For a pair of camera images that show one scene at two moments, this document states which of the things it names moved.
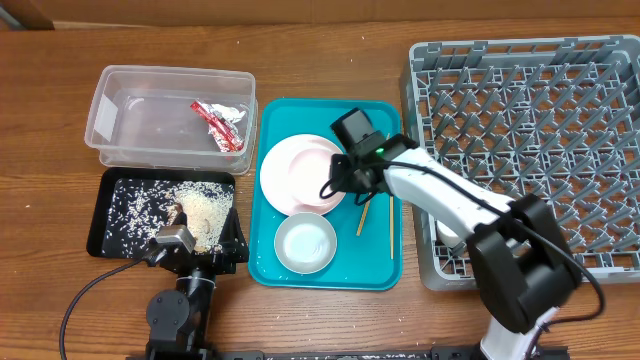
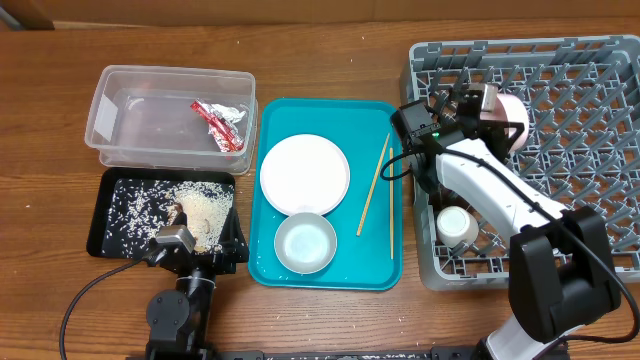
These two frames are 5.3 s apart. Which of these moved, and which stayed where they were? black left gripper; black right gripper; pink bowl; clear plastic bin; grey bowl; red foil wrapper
Moved: pink bowl; black right gripper
Stayed: clear plastic bin; red foil wrapper; black left gripper; grey bowl
